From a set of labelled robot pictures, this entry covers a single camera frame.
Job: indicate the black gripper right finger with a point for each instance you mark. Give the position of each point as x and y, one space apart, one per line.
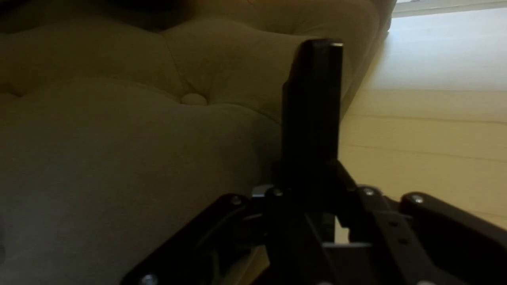
331 73

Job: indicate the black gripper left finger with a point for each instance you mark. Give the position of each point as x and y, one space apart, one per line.
298 151

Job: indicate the grey tufted sofa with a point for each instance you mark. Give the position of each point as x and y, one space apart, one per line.
122 119

